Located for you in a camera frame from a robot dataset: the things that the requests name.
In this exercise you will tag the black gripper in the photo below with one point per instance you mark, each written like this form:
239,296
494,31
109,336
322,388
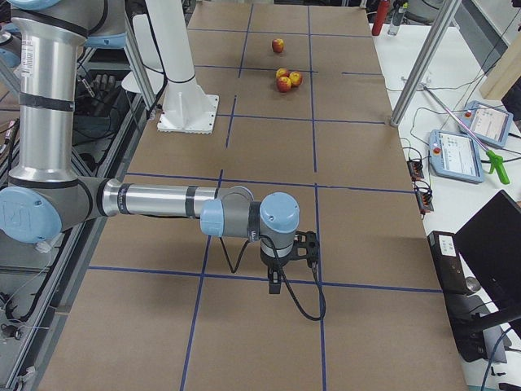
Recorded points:
276,261

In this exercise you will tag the lone red yellow apple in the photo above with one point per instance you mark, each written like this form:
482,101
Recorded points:
278,45

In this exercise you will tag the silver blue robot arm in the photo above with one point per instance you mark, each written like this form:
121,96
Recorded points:
45,197

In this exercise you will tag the brown paper table cover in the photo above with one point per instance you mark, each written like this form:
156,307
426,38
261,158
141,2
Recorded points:
302,128

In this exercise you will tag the small orange electronics board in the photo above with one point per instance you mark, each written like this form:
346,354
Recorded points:
415,164

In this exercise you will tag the red yellow apple front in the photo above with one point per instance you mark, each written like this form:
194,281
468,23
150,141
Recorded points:
283,84

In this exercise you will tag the red yellow apple side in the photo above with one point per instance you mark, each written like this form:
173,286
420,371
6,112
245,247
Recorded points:
296,79

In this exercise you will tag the red yellow apple back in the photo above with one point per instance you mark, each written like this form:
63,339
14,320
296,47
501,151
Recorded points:
282,72

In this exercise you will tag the near blue teach pendant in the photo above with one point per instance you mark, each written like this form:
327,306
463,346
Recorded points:
455,156

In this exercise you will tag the blue teach pendant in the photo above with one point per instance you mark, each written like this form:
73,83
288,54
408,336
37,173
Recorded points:
490,124
455,156

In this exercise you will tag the black monitor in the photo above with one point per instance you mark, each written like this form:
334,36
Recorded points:
490,245

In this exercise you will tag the far blue teach pendant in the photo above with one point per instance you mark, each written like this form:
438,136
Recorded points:
490,124

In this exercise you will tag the clear water bottle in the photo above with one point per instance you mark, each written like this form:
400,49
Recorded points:
398,13

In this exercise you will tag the red bottle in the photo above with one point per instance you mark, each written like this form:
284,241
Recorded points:
380,16

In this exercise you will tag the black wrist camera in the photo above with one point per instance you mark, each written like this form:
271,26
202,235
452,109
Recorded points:
306,247

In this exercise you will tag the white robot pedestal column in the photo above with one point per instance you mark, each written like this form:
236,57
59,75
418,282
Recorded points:
185,108

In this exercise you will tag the aluminium frame post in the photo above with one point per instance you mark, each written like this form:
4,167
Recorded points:
429,48

